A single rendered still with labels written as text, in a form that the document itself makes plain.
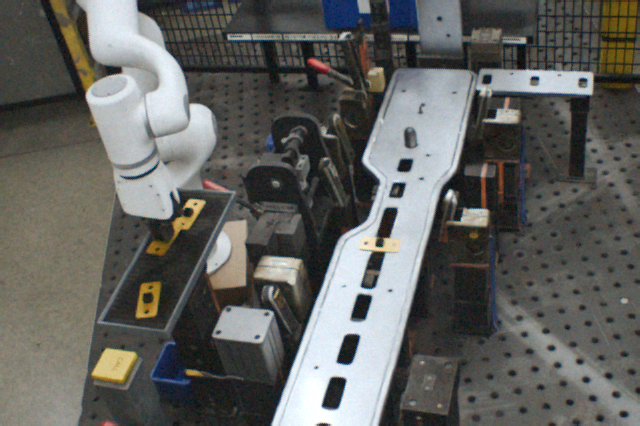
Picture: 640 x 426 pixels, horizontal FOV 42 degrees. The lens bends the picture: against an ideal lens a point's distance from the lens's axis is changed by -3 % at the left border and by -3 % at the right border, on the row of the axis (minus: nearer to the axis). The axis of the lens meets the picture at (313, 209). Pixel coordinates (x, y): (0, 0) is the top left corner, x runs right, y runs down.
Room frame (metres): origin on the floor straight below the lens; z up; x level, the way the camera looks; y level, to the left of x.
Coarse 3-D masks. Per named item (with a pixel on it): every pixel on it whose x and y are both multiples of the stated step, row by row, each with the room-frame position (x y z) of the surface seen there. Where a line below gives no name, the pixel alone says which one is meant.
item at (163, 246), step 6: (174, 222) 1.24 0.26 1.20; (174, 228) 1.22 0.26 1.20; (180, 228) 1.22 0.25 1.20; (174, 234) 1.20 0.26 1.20; (156, 240) 1.20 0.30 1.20; (162, 240) 1.19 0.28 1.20; (150, 246) 1.18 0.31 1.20; (156, 246) 1.18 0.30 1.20; (162, 246) 1.18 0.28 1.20; (168, 246) 1.17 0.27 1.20; (150, 252) 1.17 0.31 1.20; (156, 252) 1.16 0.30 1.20; (162, 252) 1.16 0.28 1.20
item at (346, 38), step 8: (344, 32) 1.78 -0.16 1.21; (344, 40) 1.74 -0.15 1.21; (352, 40) 1.75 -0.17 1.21; (360, 40) 1.74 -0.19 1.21; (344, 48) 1.75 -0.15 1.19; (352, 48) 1.77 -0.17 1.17; (344, 56) 1.75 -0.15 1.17; (352, 56) 1.74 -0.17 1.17; (352, 64) 1.74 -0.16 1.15; (360, 64) 1.76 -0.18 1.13; (352, 72) 1.74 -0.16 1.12; (360, 72) 1.76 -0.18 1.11; (352, 80) 1.74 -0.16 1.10; (360, 80) 1.74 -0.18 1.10; (360, 88) 1.74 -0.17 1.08; (368, 88) 1.76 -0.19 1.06
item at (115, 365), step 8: (104, 352) 0.99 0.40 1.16; (112, 352) 0.98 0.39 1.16; (120, 352) 0.98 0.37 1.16; (128, 352) 0.97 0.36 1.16; (104, 360) 0.97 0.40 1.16; (112, 360) 0.96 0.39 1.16; (120, 360) 0.96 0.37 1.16; (128, 360) 0.96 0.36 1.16; (96, 368) 0.95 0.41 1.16; (104, 368) 0.95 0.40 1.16; (112, 368) 0.95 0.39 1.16; (120, 368) 0.94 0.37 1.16; (128, 368) 0.94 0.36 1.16; (96, 376) 0.94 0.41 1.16; (104, 376) 0.93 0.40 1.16; (112, 376) 0.93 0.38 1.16; (120, 376) 0.92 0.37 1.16
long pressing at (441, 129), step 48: (432, 96) 1.75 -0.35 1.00; (384, 144) 1.60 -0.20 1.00; (432, 144) 1.56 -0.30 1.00; (384, 192) 1.43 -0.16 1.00; (432, 192) 1.40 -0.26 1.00; (336, 288) 1.18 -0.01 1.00; (384, 288) 1.15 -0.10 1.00; (336, 336) 1.05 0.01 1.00; (384, 336) 1.03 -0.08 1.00; (288, 384) 0.96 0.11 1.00; (384, 384) 0.92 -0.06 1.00
